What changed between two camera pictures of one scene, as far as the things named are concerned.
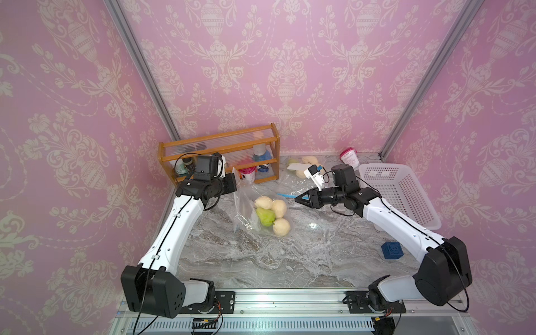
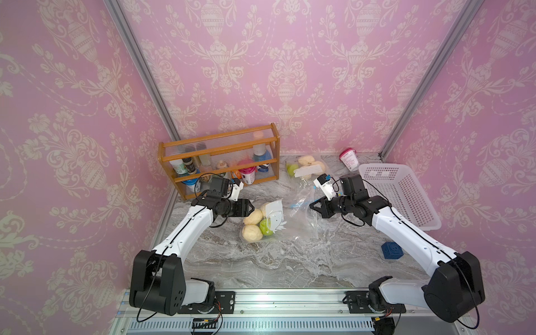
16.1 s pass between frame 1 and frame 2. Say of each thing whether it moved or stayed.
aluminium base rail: stayed
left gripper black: moved
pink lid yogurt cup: stayed
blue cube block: stayed
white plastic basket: stayed
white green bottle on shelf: stayed
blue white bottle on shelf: stayed
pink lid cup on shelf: stayed
